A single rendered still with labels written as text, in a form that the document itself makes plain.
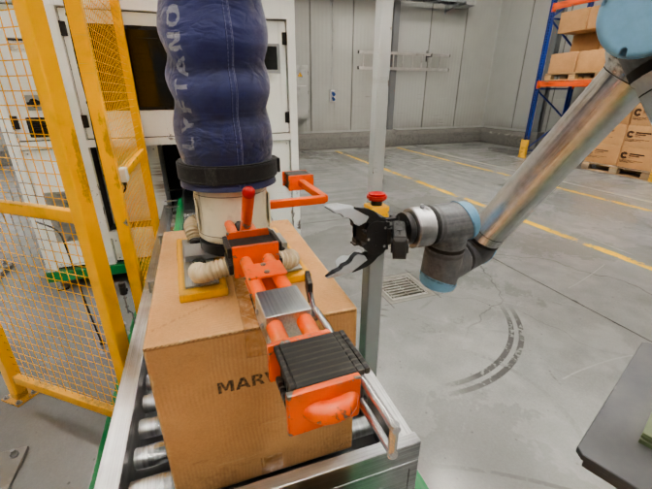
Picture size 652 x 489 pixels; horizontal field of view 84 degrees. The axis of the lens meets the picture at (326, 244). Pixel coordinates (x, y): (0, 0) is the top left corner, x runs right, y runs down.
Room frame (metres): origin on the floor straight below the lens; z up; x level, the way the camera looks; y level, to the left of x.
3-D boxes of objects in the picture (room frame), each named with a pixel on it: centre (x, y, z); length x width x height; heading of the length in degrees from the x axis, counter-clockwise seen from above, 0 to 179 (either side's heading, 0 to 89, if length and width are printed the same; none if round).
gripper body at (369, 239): (0.74, -0.12, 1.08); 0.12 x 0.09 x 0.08; 111
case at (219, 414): (0.85, 0.22, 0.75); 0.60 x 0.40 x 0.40; 19
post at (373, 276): (1.21, -0.17, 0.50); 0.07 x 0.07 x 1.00; 19
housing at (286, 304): (0.43, 0.06, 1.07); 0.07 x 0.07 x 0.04; 21
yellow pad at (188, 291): (0.83, 0.32, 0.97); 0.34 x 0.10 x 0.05; 21
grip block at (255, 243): (0.63, 0.14, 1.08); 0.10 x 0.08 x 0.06; 111
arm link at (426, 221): (0.76, -0.20, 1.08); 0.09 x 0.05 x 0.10; 21
